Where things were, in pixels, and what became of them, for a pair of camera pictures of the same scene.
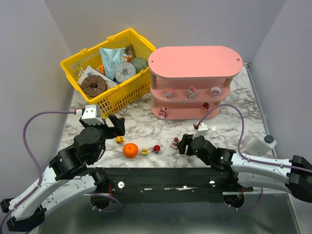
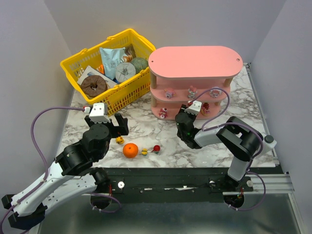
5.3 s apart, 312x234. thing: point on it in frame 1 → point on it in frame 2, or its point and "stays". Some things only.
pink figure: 192,91 stays
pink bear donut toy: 205,108 stays
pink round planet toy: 169,93 stays
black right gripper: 187,144 → 184,119
